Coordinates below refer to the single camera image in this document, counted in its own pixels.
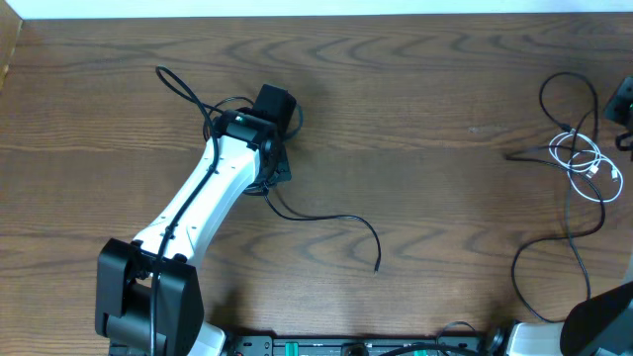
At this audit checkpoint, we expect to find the white cable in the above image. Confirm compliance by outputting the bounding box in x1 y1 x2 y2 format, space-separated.
548 130 624 204

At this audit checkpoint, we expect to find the short black cable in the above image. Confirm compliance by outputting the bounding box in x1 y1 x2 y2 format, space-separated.
244 187 383 275

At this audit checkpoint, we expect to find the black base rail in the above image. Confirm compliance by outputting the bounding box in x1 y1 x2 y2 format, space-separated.
221 321 502 356

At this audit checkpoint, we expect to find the long black cable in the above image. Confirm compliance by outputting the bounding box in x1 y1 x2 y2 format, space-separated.
503 71 607 324

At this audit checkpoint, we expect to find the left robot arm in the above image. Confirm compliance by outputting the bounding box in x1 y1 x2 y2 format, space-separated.
95 84 297 355

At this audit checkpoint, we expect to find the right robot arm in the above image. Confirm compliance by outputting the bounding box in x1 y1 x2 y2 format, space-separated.
488 72 632 355

